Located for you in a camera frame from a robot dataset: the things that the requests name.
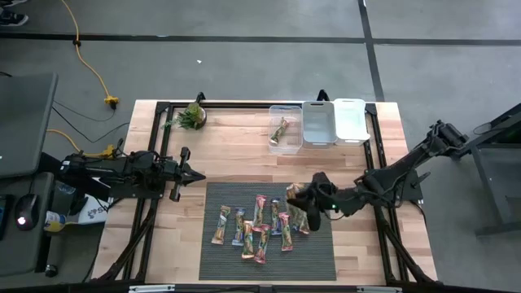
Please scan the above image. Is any silver aluminium bracket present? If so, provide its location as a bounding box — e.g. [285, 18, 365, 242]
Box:
[128, 284, 176, 293]
[357, 286, 403, 293]

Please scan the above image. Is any red-ended Chewy granola bar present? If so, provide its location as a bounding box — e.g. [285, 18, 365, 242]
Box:
[296, 209, 311, 235]
[252, 194, 268, 229]
[253, 224, 272, 265]
[278, 212, 294, 252]

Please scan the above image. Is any potted succulent plant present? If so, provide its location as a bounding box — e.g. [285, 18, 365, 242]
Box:
[162, 101, 208, 131]

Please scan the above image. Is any black computer mouse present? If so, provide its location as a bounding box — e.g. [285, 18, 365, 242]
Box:
[15, 194, 41, 232]

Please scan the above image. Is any white printed box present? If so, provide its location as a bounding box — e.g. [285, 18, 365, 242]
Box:
[76, 194, 112, 225]

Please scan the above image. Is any dark grey woven placemat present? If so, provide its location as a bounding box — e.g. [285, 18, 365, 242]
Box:
[198, 181, 338, 282]

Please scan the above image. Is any black aluminium table frame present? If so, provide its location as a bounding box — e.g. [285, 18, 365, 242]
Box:
[91, 89, 439, 293]

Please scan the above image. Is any yellow extension cable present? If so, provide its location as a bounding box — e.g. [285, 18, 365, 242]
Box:
[59, 0, 121, 110]
[46, 129, 117, 160]

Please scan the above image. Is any blue-ended Chewy granola bar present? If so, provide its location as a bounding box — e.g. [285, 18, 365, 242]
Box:
[269, 197, 282, 236]
[287, 201, 304, 231]
[231, 207, 247, 247]

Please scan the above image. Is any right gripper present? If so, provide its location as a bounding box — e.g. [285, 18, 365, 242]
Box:
[287, 171, 339, 233]

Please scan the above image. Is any dark grey desk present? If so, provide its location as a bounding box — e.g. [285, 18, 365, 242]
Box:
[0, 72, 59, 179]
[0, 171, 56, 278]

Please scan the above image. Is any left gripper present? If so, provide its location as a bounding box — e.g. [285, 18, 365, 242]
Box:
[162, 146, 207, 203]

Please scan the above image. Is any white and yellow bottle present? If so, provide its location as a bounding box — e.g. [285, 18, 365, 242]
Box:
[43, 209, 68, 233]

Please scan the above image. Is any clear plastic storage bin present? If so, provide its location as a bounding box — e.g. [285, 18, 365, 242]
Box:
[267, 104, 304, 155]

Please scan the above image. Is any black metal stand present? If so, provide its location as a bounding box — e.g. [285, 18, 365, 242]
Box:
[449, 101, 521, 237]

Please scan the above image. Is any orange-ended Chewy granola bar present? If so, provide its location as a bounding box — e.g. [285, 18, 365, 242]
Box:
[269, 116, 291, 147]
[286, 182, 304, 200]
[241, 220, 256, 260]
[210, 204, 232, 246]

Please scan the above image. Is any black keyboard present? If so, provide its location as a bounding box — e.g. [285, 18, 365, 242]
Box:
[0, 194, 15, 241]

